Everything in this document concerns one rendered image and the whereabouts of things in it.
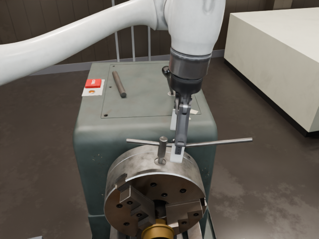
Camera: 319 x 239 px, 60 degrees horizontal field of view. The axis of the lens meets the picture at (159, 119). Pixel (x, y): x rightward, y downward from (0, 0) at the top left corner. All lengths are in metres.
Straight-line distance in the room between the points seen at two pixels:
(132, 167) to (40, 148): 2.23
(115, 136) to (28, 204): 1.68
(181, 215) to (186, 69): 0.43
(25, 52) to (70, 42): 0.09
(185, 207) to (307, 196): 1.85
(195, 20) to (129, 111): 0.51
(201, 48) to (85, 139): 0.50
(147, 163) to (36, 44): 0.42
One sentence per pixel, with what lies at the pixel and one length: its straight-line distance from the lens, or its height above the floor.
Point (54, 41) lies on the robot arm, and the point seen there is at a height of 1.60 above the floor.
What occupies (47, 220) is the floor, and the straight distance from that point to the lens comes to 2.33.
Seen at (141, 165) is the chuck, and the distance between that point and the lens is 0.80.
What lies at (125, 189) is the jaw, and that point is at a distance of 0.80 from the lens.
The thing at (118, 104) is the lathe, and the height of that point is 1.25.
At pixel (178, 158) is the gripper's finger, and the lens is 0.69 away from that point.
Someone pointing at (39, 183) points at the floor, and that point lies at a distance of 2.62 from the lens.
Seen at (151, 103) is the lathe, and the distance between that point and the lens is 1.02.
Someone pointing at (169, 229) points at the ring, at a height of 1.11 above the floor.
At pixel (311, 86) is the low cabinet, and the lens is 3.06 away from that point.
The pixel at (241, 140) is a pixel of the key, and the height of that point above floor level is 1.32.
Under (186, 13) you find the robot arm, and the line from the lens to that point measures 0.56.
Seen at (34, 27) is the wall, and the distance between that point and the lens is 4.27.
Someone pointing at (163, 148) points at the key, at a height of 1.30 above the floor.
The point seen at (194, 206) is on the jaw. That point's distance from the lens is 0.85.
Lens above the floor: 1.79
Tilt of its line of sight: 35 degrees down
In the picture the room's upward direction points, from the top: straight up
